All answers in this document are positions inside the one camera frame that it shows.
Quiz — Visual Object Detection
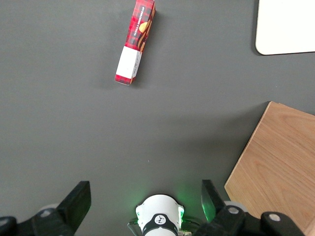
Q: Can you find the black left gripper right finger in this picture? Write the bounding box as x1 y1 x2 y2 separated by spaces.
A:
194 179 306 236

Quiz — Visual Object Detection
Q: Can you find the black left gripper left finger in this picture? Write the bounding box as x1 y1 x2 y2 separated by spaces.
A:
0 180 92 236

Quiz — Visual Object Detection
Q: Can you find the left arm base connector cable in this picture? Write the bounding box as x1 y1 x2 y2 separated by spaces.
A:
127 216 142 236

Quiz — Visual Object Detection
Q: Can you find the cream plastic tray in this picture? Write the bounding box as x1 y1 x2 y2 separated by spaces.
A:
255 0 315 56

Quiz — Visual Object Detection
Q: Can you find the wooden drawer cabinet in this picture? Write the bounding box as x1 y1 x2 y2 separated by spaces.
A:
224 101 315 236

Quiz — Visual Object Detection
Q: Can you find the red cookie box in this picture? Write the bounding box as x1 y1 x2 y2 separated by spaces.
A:
114 0 156 87

